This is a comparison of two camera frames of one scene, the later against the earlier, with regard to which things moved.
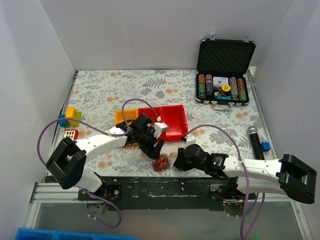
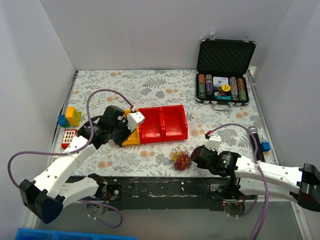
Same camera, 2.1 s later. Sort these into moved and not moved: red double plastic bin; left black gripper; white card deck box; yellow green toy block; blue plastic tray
Moved: left black gripper
Not moved: white card deck box; red double plastic bin; blue plastic tray; yellow green toy block
